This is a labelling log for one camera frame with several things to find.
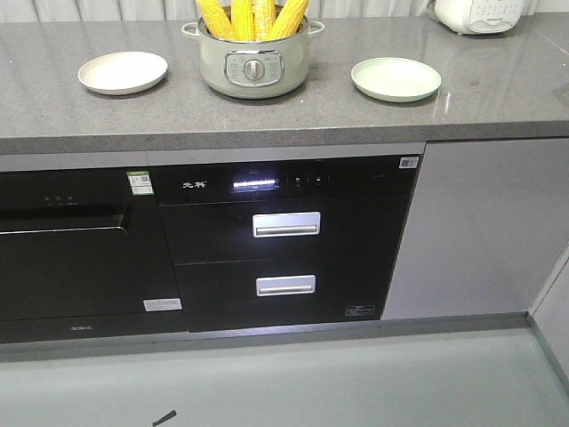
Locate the white round plate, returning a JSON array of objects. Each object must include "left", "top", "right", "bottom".
[{"left": 77, "top": 52, "right": 168, "bottom": 95}]

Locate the upper silver drawer handle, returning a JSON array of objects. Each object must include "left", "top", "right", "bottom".
[{"left": 252, "top": 212, "right": 321, "bottom": 238}]

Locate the green electric cooking pot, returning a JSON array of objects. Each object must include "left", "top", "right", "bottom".
[{"left": 181, "top": 19, "right": 325, "bottom": 100}]

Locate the white kitchen appliance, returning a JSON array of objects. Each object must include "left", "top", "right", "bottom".
[{"left": 434, "top": 0, "right": 525, "bottom": 35}]

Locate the white side cabinet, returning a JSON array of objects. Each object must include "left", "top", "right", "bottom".
[{"left": 529, "top": 245, "right": 568, "bottom": 384}]

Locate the light green round plate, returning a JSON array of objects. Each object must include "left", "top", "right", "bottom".
[{"left": 351, "top": 57, "right": 442, "bottom": 102}]

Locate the pale yellow corn cob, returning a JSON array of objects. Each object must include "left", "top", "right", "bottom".
[{"left": 252, "top": 0, "right": 276, "bottom": 41}]

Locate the black floor tape strip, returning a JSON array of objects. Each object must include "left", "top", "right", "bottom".
[{"left": 151, "top": 409, "right": 177, "bottom": 427}]

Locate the black built-in dishwasher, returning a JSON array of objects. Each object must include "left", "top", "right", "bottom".
[{"left": 1, "top": 166, "right": 185, "bottom": 343}]

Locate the white pleated curtain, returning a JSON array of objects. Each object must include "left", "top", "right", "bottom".
[{"left": 1, "top": 0, "right": 434, "bottom": 23}]

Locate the lower silver drawer handle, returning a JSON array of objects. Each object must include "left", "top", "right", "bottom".
[{"left": 255, "top": 275, "right": 317, "bottom": 297}]

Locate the black disinfection cabinet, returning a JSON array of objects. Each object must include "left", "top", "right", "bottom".
[{"left": 151, "top": 155, "right": 421, "bottom": 333}]

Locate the silver drawer handle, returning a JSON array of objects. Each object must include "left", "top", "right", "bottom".
[
  {"left": 252, "top": 212, "right": 321, "bottom": 238},
  {"left": 255, "top": 275, "right": 317, "bottom": 297}
]

